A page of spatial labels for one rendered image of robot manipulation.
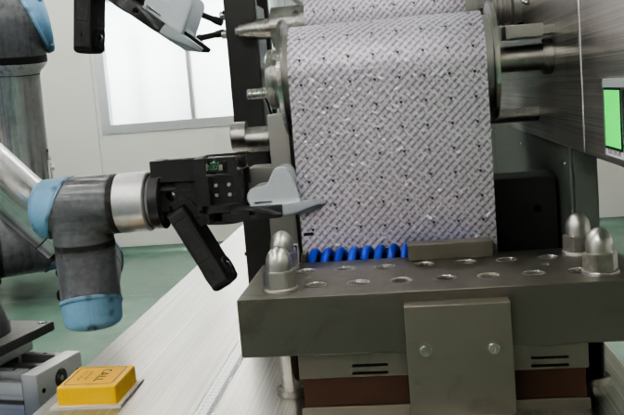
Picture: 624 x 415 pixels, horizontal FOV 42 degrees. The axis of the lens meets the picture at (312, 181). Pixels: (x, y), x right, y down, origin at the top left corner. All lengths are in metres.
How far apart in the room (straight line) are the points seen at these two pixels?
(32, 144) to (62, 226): 0.57
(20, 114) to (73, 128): 5.50
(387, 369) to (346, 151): 0.28
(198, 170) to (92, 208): 0.14
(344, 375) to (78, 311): 0.37
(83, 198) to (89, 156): 6.02
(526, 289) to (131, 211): 0.47
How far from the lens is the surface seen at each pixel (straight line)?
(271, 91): 1.01
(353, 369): 0.83
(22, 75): 1.57
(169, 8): 1.04
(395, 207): 0.98
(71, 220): 1.03
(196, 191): 0.97
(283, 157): 1.06
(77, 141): 7.07
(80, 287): 1.04
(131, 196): 1.00
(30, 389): 1.56
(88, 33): 1.08
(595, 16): 0.83
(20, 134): 1.58
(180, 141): 6.78
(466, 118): 0.97
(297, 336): 0.82
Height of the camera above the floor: 1.23
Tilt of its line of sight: 6 degrees down
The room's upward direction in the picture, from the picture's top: 5 degrees counter-clockwise
